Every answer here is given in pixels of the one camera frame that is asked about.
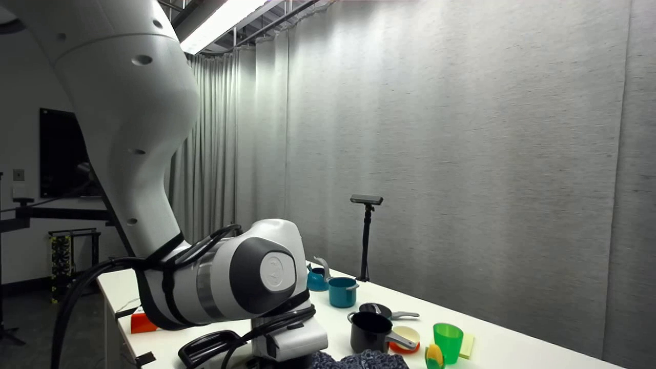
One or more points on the teal cooking pot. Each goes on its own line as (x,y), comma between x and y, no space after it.
(344,291)

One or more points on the orange bowl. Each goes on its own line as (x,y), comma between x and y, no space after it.
(409,339)

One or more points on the yellow green toy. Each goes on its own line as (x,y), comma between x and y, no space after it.
(434,358)

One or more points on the ceiling light panel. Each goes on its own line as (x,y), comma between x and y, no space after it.
(219,22)

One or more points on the black plastic tray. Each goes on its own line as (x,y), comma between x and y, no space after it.
(205,346)

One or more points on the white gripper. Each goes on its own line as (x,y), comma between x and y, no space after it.
(294,339)

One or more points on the metal shelf cart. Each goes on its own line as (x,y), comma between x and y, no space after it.
(64,262)

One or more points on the translucent green cup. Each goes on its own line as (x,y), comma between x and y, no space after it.
(447,341)

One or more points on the dark blue knitted blanket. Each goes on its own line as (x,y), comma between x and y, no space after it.
(362,362)

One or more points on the black camera tripod stand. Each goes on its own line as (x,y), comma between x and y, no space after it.
(367,232)

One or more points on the yellow sponge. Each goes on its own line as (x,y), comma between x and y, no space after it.
(468,344)

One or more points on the red orange block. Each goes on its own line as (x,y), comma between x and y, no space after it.
(143,322)

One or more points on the black pot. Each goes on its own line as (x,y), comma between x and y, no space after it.
(369,333)

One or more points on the black wall monitor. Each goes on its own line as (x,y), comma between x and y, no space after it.
(63,155)

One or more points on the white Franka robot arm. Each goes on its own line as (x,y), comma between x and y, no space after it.
(137,136)

